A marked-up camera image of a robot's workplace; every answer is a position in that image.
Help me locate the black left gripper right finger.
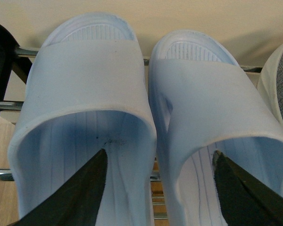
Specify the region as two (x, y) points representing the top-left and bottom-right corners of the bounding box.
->
(212, 151), (283, 226)

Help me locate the light blue slide slipper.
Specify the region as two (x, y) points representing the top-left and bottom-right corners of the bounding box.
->
(7, 12), (158, 226)

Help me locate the grey knit sneaker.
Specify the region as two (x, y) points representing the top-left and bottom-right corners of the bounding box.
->
(257, 44), (283, 126)

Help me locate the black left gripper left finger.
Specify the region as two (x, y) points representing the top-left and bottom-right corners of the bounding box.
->
(11, 149), (108, 226)

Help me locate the black metal shoe rack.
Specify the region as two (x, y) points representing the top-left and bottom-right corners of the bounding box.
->
(0, 20), (265, 221)

